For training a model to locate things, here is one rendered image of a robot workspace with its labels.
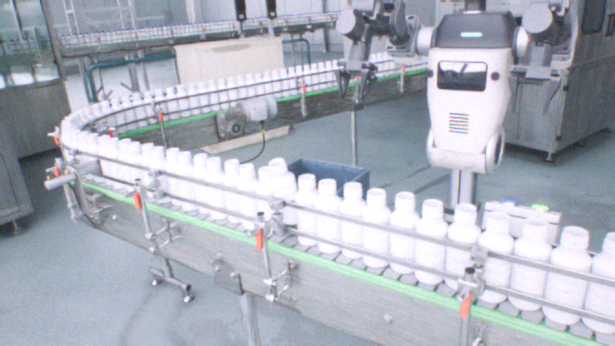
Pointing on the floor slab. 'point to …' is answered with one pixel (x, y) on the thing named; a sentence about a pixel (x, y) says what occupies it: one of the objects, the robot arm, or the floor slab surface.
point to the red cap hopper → (97, 27)
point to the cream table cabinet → (263, 53)
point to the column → (194, 11)
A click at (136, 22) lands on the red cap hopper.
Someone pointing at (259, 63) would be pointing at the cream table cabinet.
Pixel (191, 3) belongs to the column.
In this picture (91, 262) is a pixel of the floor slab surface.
